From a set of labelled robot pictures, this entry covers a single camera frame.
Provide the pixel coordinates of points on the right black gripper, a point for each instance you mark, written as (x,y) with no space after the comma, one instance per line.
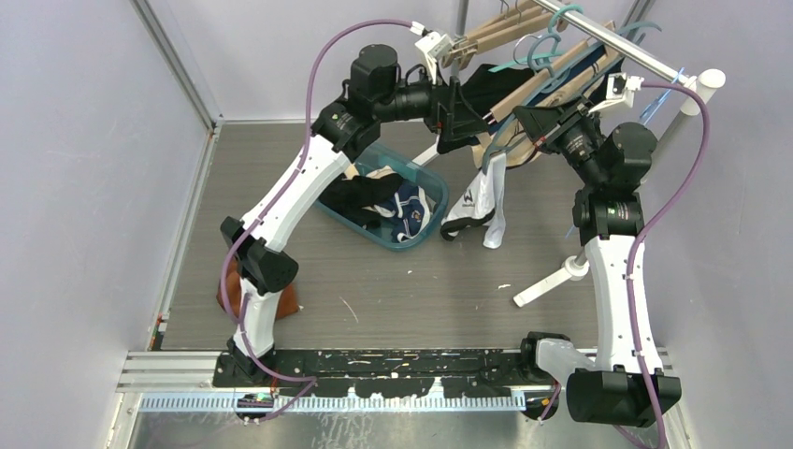
(547,125)

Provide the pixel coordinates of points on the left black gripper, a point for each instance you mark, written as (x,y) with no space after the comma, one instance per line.
(451,117)

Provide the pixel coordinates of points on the black underwear beige waistband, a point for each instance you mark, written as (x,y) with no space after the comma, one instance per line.
(355,198)

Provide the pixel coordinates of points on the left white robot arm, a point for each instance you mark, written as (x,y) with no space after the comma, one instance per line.
(256,268)

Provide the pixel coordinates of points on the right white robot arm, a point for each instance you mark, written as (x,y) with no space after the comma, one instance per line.
(625,384)

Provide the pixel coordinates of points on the teal plastic hanger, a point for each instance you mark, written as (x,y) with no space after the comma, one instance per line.
(539,60)

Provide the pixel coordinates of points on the white black underwear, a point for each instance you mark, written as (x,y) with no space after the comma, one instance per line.
(482,204)

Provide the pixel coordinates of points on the wooden hangers at back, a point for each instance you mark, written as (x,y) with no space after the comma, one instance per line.
(520,18)

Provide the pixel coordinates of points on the white clothes rack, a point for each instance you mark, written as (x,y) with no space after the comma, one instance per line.
(575,268)

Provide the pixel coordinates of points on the brown towel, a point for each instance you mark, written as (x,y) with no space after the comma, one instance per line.
(288,302)

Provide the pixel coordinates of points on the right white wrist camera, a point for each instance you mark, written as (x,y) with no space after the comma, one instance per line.
(620,92)

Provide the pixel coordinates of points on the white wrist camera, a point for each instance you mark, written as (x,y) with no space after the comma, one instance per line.
(620,92)
(432,47)

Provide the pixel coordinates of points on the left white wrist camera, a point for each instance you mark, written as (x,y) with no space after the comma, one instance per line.
(432,47)

